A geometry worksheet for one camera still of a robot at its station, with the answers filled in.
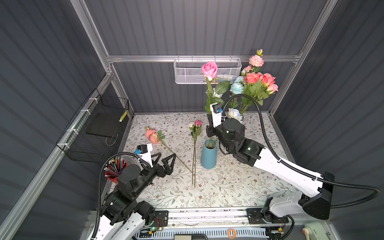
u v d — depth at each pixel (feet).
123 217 1.48
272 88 2.51
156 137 3.32
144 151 1.80
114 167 2.52
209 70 1.53
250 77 2.46
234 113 2.15
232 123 1.58
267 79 2.47
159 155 2.19
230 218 2.47
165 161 1.81
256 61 2.45
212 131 1.93
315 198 1.33
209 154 2.56
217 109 1.74
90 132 2.34
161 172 1.81
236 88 2.69
